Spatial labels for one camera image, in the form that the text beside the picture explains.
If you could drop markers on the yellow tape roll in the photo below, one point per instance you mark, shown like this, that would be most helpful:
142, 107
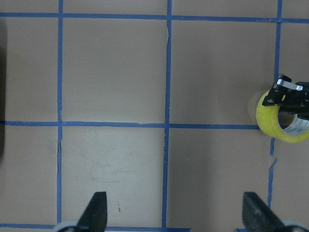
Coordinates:
267, 118

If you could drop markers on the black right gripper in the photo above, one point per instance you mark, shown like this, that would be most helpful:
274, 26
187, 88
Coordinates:
289, 97

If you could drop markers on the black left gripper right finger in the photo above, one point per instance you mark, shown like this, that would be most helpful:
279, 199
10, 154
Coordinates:
257, 216

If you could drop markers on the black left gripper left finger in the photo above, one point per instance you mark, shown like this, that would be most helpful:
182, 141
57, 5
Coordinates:
94, 217

